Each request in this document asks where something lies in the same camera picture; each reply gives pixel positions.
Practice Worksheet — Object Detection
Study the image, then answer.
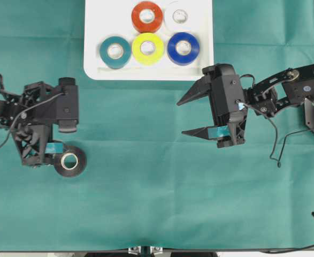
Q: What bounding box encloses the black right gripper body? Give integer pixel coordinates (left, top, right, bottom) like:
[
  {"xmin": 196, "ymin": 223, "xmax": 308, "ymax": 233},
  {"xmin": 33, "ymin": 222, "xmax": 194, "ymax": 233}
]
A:
[{"xmin": 202, "ymin": 64, "xmax": 247, "ymax": 148}]

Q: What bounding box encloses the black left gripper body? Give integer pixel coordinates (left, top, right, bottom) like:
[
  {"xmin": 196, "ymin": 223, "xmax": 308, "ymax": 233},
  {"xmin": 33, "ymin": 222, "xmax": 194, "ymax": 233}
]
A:
[{"xmin": 11, "ymin": 82, "xmax": 55, "ymax": 167}]

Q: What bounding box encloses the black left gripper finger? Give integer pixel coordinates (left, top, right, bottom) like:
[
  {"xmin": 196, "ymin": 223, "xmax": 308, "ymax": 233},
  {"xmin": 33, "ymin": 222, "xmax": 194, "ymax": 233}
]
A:
[{"xmin": 45, "ymin": 143, "xmax": 65, "ymax": 154}]

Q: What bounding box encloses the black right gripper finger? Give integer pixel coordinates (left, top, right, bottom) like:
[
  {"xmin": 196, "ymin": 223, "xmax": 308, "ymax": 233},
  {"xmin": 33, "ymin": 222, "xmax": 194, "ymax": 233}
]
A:
[
  {"xmin": 182, "ymin": 126, "xmax": 229, "ymax": 141},
  {"xmin": 177, "ymin": 76, "xmax": 211, "ymax": 106}
]

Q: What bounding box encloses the black tape roll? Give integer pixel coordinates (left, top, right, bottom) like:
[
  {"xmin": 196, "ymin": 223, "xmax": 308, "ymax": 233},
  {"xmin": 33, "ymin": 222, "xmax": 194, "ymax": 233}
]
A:
[{"xmin": 53, "ymin": 146, "xmax": 87, "ymax": 178}]

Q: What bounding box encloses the blue tape roll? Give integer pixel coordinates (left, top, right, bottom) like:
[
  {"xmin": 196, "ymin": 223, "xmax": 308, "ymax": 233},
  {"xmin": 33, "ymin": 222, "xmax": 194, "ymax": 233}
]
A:
[{"xmin": 167, "ymin": 32, "xmax": 200, "ymax": 66}]

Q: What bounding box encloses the yellow tape roll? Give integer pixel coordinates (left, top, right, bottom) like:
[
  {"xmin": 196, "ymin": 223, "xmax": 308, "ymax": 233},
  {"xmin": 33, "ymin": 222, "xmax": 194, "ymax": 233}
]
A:
[{"xmin": 132, "ymin": 33, "xmax": 164, "ymax": 66}]

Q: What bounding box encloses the white tape roll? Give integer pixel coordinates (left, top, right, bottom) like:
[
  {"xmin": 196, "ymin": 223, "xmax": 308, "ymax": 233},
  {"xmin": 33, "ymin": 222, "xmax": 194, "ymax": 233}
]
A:
[{"xmin": 164, "ymin": 1, "xmax": 195, "ymax": 33}]

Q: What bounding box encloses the red tape roll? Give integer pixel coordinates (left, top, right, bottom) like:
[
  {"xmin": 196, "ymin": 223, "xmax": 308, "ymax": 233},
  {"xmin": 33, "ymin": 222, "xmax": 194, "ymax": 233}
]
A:
[{"xmin": 131, "ymin": 1, "xmax": 163, "ymax": 33}]

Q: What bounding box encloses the green tape roll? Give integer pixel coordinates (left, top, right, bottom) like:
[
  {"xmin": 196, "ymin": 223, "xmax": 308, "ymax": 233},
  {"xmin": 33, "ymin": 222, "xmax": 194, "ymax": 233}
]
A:
[{"xmin": 99, "ymin": 36, "xmax": 132, "ymax": 69}]

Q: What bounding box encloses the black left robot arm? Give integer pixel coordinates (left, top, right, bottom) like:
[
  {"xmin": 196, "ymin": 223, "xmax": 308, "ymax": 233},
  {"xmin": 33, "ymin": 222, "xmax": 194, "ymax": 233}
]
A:
[{"xmin": 0, "ymin": 74, "xmax": 67, "ymax": 167}]

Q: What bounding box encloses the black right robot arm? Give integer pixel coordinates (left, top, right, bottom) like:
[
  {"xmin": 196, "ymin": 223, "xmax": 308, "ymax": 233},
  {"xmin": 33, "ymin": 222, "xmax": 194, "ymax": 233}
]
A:
[{"xmin": 177, "ymin": 64, "xmax": 314, "ymax": 148}]

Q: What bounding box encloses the white plastic case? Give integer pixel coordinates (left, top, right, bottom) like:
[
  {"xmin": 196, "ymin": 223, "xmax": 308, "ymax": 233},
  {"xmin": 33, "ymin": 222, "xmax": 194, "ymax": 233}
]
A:
[{"xmin": 83, "ymin": 1, "xmax": 214, "ymax": 81}]

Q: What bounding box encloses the green table cloth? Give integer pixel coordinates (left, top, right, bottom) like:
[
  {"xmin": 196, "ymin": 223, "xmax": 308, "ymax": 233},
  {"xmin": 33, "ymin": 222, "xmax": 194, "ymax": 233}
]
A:
[{"xmin": 0, "ymin": 1, "xmax": 314, "ymax": 251}]

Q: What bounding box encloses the black left camera cable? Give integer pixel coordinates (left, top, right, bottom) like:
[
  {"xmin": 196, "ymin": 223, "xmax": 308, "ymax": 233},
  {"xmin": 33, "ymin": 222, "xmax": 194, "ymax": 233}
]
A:
[{"xmin": 0, "ymin": 92, "xmax": 66, "ymax": 158}]

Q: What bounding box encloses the black camera cable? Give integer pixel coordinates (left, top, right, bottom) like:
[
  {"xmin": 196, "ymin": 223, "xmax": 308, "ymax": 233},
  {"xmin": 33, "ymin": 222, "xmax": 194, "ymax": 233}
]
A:
[
  {"xmin": 0, "ymin": 92, "xmax": 66, "ymax": 158},
  {"xmin": 236, "ymin": 100, "xmax": 314, "ymax": 168}
]

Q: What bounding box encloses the black right camera cable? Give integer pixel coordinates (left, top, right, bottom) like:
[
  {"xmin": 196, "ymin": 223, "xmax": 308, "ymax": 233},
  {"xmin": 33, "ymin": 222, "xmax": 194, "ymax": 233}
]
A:
[{"xmin": 236, "ymin": 100, "xmax": 314, "ymax": 168}]

